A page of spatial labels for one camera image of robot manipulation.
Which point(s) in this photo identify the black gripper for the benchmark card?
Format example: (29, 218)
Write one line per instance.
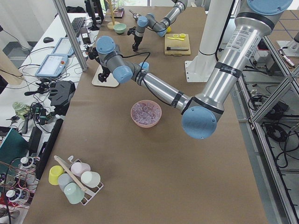
(104, 71)
(137, 41)

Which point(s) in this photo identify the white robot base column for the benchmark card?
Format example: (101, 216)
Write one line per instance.
(219, 13)

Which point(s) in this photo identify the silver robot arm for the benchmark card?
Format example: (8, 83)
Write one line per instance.
(200, 113)
(159, 27)

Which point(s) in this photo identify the light blue plastic cup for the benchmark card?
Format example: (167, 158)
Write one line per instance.
(144, 65)

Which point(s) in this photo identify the metal ice scoop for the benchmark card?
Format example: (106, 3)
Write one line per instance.
(134, 15)

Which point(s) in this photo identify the wooden cup stand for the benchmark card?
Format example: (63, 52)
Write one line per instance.
(111, 24)

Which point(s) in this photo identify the clear ice cubes pile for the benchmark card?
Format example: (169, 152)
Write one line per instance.
(146, 113)

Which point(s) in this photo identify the pink plastic cup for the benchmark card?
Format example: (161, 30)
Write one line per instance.
(78, 168)

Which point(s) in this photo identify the white plastic cup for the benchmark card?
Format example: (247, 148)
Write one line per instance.
(90, 179)

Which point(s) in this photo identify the yellow plastic cup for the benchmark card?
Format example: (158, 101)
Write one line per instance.
(54, 174)

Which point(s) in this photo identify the grey plastic cup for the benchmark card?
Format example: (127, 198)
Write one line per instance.
(63, 180)

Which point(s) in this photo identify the mint plastic cup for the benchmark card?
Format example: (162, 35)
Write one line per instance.
(73, 193)

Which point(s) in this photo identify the cream rabbit tray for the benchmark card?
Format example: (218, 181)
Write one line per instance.
(111, 81)

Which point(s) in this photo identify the mint green bowl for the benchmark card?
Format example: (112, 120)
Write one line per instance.
(120, 28)

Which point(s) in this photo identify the wooden cutting board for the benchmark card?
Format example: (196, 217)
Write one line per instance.
(176, 43)

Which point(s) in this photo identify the yellow plastic knife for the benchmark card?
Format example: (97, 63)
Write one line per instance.
(174, 38)

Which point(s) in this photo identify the lemon slice near edge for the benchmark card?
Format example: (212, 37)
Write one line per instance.
(182, 35)

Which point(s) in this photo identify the far teach pendant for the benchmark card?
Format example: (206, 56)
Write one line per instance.
(64, 47)

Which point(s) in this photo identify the teach pendant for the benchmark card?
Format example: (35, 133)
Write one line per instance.
(52, 65)
(64, 47)

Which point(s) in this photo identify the near teach pendant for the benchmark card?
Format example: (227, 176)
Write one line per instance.
(52, 65)

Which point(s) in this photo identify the pink bowl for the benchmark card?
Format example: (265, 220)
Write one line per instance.
(146, 122)

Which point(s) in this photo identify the black keyboard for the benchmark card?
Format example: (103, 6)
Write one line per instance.
(76, 24)

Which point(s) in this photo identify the black computer mouse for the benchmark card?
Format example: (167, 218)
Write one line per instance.
(48, 39)

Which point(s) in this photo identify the black gripper mount part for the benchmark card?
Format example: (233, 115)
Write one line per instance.
(60, 96)

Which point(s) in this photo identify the aluminium frame post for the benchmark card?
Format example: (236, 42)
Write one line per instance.
(60, 7)

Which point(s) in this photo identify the wooden rack handle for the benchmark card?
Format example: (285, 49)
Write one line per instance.
(64, 166)

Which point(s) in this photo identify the white wire cup rack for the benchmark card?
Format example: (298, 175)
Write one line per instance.
(91, 192)

